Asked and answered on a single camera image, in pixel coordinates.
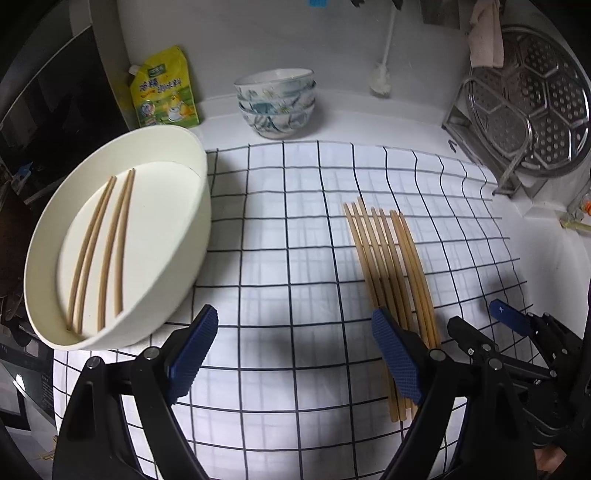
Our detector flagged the wooden chopstick two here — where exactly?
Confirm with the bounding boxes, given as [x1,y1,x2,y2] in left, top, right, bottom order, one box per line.
[73,179,119,334]

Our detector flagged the wooden chopstick six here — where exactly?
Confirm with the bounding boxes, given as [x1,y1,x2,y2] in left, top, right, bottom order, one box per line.
[352,197,415,421]

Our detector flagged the wooden chopstick seven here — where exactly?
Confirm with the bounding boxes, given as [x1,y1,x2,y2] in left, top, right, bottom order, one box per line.
[370,207,421,335]

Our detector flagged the wooden chopstick four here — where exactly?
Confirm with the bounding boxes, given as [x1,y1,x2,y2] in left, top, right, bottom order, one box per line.
[114,168,135,316]

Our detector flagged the wooden chopstick one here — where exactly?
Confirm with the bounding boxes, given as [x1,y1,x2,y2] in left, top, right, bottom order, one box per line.
[65,175,117,331]

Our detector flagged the wooden chopstick eight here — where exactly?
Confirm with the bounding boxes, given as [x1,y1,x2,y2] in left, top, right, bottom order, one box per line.
[390,210,441,349]

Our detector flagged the wooden chopstick three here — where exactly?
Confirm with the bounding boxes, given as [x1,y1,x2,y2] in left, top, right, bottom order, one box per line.
[97,175,127,331]

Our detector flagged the black white grid cloth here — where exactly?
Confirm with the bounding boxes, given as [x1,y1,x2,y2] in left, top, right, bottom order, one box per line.
[50,140,532,480]

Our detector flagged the white round tray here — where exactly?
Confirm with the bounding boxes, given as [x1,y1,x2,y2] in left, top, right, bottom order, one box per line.
[24,125,211,351]

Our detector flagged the steel dish rack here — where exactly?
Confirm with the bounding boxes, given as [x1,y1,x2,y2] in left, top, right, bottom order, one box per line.
[442,76,547,199]

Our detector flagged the steel steamer plate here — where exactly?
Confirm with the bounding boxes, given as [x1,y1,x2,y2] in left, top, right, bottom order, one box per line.
[469,25,590,178]

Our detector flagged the bottom floral ceramic bowl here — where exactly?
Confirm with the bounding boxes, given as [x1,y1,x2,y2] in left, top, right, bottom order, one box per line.
[240,102,317,140]

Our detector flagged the yellow seasoning pouch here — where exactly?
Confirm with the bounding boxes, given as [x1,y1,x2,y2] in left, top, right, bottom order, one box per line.
[130,46,199,128]

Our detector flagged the pink hanging cloth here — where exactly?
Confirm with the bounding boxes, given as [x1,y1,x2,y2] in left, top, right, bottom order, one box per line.
[468,0,504,68]

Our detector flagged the top floral ceramic bowl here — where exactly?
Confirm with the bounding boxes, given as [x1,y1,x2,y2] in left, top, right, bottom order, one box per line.
[233,68,315,98]

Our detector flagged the blue tape patch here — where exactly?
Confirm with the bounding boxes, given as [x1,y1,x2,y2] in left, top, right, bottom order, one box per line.
[308,0,328,8]

